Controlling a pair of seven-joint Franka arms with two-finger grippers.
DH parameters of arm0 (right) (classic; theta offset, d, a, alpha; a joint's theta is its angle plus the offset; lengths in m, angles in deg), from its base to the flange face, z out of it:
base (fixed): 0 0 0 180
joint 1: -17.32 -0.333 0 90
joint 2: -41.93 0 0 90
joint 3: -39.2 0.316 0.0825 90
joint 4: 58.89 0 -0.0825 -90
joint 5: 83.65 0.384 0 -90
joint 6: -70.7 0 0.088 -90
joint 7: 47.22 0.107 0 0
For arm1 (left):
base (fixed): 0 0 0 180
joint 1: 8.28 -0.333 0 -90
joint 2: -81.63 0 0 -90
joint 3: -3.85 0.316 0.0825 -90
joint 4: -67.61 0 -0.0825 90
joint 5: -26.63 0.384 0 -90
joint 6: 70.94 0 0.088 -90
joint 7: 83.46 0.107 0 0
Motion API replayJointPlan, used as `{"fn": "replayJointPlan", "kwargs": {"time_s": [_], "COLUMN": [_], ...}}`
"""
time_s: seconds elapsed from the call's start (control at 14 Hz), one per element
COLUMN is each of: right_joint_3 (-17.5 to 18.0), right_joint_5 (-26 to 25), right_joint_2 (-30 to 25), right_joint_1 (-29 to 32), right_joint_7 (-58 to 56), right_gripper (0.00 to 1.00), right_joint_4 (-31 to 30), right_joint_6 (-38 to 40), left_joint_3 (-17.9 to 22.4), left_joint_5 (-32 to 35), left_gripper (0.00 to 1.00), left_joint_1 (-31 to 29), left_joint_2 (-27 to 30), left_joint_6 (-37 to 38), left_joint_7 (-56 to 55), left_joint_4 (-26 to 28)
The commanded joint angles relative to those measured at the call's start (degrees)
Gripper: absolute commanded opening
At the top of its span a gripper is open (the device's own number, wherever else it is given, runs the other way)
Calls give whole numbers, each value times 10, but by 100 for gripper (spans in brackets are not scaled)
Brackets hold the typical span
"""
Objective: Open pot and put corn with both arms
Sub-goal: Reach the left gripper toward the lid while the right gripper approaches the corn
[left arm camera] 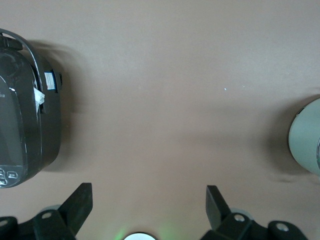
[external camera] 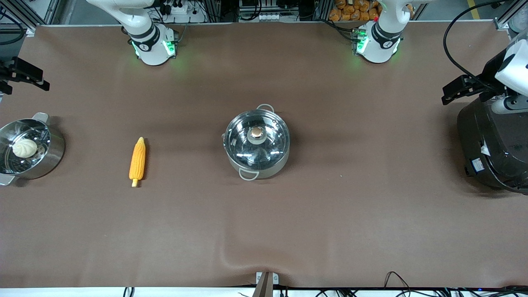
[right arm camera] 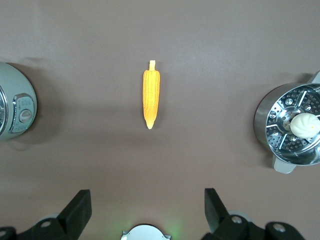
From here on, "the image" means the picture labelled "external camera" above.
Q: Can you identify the yellow corn cob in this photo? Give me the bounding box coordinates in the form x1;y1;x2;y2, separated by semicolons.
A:
129;137;146;188

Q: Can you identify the glass pot lid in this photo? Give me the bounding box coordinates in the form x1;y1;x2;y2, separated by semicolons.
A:
224;109;290;169

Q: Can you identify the steel steamer pot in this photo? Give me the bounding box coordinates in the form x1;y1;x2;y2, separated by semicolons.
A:
0;112;66;186

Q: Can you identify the stainless steel pot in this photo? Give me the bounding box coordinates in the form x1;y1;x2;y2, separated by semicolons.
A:
222;104;291;181

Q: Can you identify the black rice cooker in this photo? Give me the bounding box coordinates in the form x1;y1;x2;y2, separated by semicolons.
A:
456;97;528;194

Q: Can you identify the white steamed bun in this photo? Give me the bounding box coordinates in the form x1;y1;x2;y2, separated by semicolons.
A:
12;138;38;158

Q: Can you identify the bag of orange snacks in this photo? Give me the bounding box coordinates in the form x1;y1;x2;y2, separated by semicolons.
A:
329;0;414;22

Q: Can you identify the power strip with plugs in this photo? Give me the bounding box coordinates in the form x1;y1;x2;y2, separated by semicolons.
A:
159;0;195;15

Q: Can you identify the large table mat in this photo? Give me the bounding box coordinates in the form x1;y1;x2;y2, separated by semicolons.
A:
0;20;528;289

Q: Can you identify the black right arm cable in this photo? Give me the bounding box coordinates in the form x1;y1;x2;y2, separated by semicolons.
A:
0;6;26;46

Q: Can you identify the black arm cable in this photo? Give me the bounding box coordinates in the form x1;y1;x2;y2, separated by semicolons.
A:
443;0;506;85
0;6;26;46

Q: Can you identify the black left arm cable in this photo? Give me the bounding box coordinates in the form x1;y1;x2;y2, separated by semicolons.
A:
443;0;506;85

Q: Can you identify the aluminium frame profile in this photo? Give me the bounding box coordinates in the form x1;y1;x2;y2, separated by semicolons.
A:
494;0;528;30
0;0;60;35

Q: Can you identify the black looped cable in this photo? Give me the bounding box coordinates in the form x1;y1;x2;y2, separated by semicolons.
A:
384;271;414;297

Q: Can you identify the black cable bundle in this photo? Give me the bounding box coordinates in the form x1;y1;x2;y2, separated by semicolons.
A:
313;286;528;297

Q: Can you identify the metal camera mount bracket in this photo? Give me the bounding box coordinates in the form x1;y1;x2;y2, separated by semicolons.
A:
252;271;279;297

